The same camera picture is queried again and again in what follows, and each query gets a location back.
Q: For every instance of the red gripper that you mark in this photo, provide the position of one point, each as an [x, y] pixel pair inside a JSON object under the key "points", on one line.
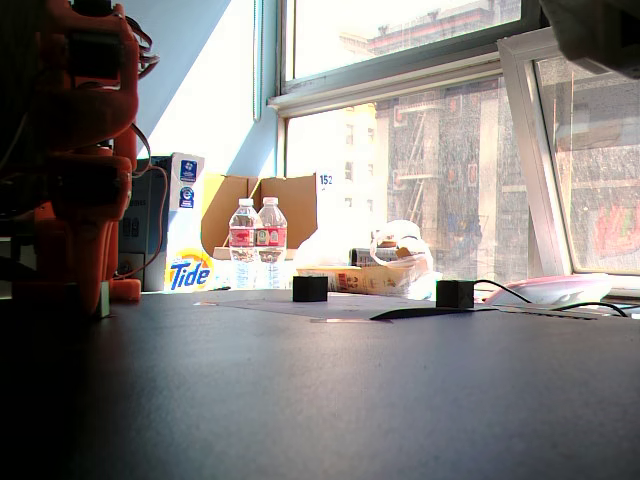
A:
{"points": [[82, 200]]}

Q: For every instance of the green cube with circle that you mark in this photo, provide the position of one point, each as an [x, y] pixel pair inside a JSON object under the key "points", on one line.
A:
{"points": [[105, 300]]}

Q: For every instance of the red robot arm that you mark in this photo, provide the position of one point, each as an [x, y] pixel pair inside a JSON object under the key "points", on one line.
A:
{"points": [[90, 100]]}

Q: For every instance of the white numbered grid paper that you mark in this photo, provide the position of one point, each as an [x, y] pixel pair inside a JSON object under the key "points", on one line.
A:
{"points": [[280, 303]]}

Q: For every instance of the black cube with X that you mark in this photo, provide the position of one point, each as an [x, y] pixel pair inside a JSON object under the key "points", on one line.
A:
{"points": [[310, 289], [454, 294]]}

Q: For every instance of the Tide detergent box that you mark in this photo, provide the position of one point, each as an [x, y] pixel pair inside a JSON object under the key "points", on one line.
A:
{"points": [[187, 225]]}

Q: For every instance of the clear water bottle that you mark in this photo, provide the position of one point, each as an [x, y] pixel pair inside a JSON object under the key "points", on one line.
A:
{"points": [[273, 240], [243, 240]]}

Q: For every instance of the brown cardboard box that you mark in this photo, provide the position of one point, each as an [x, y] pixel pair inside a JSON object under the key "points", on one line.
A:
{"points": [[235, 200]]}

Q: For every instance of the translucent blind wand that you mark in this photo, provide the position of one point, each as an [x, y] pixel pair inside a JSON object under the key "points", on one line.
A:
{"points": [[257, 60]]}

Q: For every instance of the clear plastic bag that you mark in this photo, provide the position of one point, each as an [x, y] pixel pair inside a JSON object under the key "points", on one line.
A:
{"points": [[395, 250]]}

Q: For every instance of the pink pencil case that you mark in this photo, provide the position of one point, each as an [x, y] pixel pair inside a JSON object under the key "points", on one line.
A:
{"points": [[550, 290]]}

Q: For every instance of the window frame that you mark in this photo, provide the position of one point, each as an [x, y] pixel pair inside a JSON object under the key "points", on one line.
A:
{"points": [[390, 85]]}

